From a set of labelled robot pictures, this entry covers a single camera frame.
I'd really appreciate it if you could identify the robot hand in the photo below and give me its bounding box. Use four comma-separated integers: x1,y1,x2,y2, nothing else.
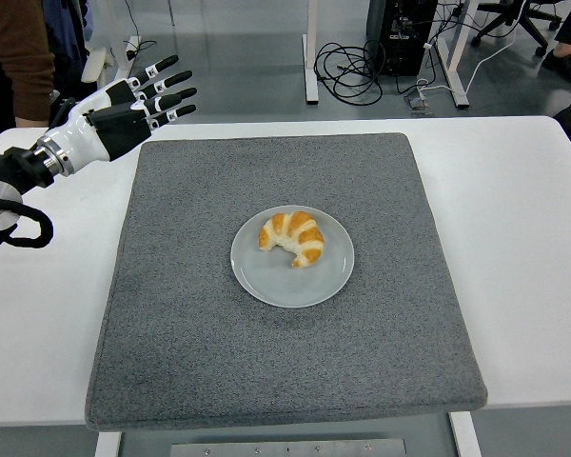
40,54,199,175

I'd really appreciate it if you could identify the golden croissant bread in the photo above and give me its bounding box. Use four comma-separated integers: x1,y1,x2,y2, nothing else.
258,210,325,269

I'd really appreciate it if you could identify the grey round plate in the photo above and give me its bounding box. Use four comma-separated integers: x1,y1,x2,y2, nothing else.
230,204,356,308

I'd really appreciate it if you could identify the grey metal plate with screws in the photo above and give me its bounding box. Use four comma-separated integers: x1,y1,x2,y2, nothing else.
169,438,408,457

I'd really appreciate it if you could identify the white chair armrest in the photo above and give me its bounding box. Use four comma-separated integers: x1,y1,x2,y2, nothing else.
81,46,115,86

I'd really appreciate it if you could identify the person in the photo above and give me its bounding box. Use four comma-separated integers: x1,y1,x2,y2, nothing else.
0,0,96,163
540,0,571,86

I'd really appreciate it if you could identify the white desk leg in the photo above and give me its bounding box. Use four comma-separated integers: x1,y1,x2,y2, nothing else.
105,0,143,89
302,0,321,105
435,0,481,109

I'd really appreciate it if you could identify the grey felt mat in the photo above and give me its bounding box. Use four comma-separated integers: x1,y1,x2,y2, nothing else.
84,131,489,428

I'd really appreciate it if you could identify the white table leg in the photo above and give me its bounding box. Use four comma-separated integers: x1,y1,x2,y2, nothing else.
93,427,124,457
449,411,482,457

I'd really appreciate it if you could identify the black computer tower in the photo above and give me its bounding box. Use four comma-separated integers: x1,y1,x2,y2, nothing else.
364,0,442,77

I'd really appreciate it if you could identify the grey floor socket box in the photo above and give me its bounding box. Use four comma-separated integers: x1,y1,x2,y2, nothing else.
404,89,435,117

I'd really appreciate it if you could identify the black office chair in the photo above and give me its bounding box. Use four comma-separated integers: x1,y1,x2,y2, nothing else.
470,0,563,57

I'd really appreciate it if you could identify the thin black cable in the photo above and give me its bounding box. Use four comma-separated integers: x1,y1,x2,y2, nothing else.
123,0,158,61

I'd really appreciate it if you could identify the coiled black cable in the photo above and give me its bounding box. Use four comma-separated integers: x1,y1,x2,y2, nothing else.
313,40,386,106

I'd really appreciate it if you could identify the white cable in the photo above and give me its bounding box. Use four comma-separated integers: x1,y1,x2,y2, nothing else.
416,0,529,96

